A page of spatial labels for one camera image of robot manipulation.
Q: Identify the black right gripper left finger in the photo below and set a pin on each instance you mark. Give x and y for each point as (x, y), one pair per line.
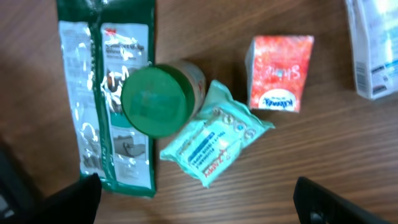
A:
(76, 204)

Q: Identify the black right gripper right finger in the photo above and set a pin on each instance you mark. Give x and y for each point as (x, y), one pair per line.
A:
(317, 205)

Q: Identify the mint wet wipes pack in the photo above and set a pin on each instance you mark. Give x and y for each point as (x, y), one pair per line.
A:
(215, 137)

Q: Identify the green 3M package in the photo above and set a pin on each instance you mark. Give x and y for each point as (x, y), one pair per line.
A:
(103, 43)

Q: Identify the white blue pouch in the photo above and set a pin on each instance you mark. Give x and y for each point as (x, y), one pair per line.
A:
(373, 33)

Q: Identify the green lid jar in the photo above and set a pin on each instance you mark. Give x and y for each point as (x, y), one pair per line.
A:
(159, 100)

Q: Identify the red tissue pack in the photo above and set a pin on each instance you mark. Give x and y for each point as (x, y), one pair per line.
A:
(277, 68)

